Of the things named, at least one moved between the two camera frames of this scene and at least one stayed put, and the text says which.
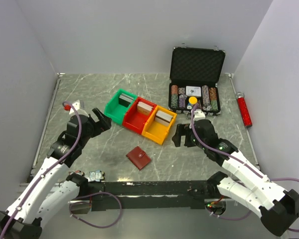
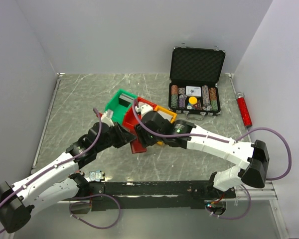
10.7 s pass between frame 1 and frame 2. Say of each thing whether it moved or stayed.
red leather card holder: moved
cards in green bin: stayed
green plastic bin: stayed
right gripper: moved
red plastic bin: stayed
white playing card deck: stayed
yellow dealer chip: stayed
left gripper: moved
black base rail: stayed
